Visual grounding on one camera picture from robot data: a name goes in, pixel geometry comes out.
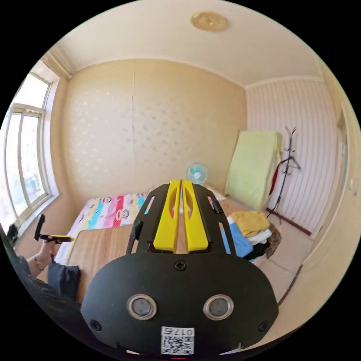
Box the pile of clothes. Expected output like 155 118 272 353
221 210 283 261

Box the bed with striped cartoon sheet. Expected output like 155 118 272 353
54 185 268 282

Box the black coat rack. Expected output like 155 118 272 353
266 126 302 219

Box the light green mattress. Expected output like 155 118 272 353
224 129 284 211

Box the person's left hand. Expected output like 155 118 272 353
41 240 57 264

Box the round ceiling lamp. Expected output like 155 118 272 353
191 11 229 32

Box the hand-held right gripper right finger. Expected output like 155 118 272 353
182 180 210 252

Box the person's body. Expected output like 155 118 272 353
0 223 94 361

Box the window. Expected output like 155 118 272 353
0 72 60 229

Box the small blue fan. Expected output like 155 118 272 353
187 162 209 185

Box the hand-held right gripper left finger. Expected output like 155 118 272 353
153 180 181 252

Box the person's left forearm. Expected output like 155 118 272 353
26 253 53 281

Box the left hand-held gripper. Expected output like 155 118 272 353
39 233 76 264

